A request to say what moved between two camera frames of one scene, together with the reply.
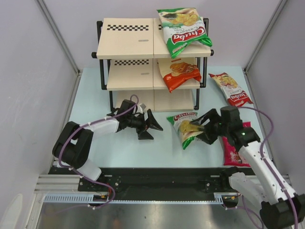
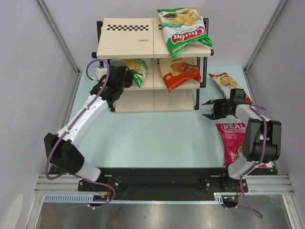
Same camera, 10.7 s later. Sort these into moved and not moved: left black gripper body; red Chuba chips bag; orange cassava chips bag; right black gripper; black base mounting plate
Moved: left black gripper body; right black gripper
Not moved: orange cassava chips bag; black base mounting plate; red Chuba chips bag
